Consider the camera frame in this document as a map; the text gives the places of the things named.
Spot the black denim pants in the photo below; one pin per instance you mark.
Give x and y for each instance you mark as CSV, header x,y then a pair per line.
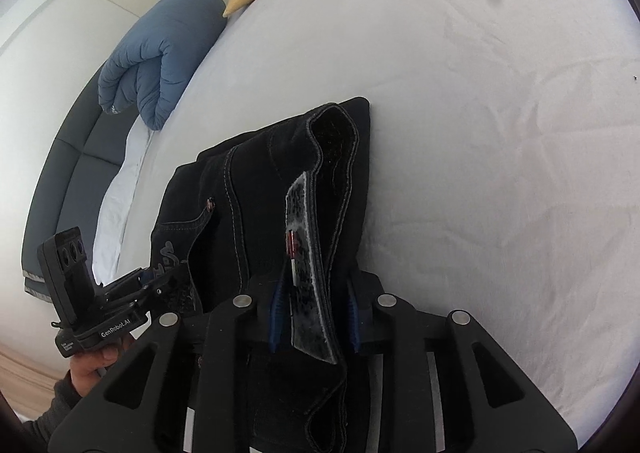
x,y
287,200

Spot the left hand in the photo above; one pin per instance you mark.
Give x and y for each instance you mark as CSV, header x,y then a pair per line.
x,y
85,367

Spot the dark grey sleeve forearm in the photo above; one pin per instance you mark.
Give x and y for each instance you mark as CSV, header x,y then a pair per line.
x,y
65,399

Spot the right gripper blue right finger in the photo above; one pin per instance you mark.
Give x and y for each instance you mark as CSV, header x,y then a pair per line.
x,y
353,318

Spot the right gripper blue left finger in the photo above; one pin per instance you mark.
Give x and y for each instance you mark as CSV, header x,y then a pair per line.
x,y
279,315

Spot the blue folded duvet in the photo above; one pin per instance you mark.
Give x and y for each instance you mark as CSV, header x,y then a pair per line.
x,y
155,61

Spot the white bed sheet mattress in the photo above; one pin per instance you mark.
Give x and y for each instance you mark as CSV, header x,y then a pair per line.
x,y
504,162

